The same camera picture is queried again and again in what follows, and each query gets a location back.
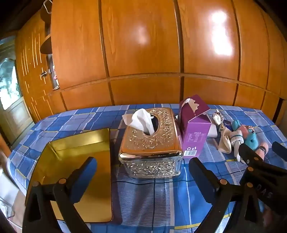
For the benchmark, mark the small blue tissue packet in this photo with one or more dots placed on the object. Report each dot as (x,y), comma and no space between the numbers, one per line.
(227,124)

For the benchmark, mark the white tissue pack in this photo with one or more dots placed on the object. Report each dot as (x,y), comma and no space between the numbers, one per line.
(213,132)

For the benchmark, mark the red plush doll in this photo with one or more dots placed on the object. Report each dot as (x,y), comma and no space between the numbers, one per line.
(217,117)

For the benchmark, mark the blue plaid bedsheet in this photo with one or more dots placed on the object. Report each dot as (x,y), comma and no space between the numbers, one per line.
(143,201)

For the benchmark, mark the pink and teal plush toy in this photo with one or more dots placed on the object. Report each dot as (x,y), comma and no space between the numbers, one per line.
(251,141)

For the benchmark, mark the wooden wardrobe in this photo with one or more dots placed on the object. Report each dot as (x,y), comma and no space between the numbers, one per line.
(143,44)

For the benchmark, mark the wooden panel door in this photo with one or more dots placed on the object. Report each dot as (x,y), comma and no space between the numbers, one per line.
(31,67)

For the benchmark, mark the white tissue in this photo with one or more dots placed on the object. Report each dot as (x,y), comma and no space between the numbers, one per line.
(140,118)

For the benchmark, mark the ornate gold tissue box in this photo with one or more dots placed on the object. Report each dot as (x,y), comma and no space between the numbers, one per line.
(152,139)

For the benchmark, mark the glass window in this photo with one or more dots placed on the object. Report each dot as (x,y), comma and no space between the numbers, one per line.
(9,80)

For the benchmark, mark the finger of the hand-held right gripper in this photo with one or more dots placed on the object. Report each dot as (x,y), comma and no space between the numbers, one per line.
(280,148)
(247,154)

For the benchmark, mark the leopard print scrunchie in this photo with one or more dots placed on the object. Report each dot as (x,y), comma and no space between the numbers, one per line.
(221,128)

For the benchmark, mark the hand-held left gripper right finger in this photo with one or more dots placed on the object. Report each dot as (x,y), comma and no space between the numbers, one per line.
(199,177)

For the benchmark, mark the white striped sock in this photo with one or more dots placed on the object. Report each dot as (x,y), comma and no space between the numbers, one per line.
(237,141)

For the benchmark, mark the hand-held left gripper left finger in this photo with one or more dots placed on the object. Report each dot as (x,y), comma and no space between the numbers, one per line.
(86,175)

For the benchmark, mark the purple tissue box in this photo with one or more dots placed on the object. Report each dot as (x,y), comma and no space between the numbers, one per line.
(195,139)

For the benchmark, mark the beige sock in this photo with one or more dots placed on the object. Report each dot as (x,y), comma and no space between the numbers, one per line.
(224,142)

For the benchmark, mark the gold metal tray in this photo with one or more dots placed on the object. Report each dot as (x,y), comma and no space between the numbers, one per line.
(67,152)

